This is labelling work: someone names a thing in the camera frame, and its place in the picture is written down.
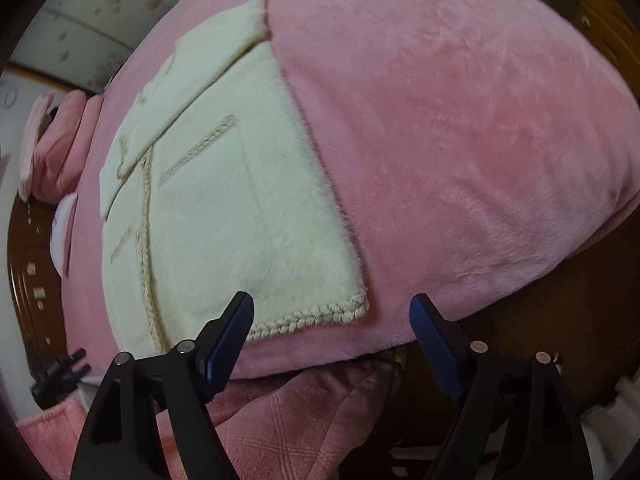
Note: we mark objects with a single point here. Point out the white cloth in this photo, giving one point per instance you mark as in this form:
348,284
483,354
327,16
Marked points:
620,410

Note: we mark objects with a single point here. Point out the white knit cardigan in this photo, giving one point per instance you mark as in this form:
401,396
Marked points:
250,210

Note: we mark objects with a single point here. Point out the pink quilted robe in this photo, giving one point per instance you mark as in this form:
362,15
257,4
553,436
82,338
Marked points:
280,425

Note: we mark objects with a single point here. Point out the floral wardrobe doors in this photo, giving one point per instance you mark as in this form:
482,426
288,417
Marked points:
100,20

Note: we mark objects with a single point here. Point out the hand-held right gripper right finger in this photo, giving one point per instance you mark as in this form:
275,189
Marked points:
435,345

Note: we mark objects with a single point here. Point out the pink fleece bed blanket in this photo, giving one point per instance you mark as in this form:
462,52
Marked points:
450,135

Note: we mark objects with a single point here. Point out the small white printed pillow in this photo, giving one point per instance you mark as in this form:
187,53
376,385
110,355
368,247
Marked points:
62,230

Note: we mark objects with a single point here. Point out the pink lace-trimmed pillow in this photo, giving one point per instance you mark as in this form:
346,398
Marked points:
32,135

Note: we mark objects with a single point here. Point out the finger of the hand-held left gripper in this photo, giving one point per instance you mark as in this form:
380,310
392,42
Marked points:
74,354
79,370

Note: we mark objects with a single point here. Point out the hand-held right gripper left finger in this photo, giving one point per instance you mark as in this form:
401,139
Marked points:
227,345

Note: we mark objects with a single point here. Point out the wooden drawer cabinet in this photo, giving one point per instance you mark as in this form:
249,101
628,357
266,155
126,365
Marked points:
610,35

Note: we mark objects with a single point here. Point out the pink folded quilt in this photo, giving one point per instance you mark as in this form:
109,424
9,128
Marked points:
65,150

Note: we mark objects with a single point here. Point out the wooden headboard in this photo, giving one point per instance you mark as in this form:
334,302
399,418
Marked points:
35,310

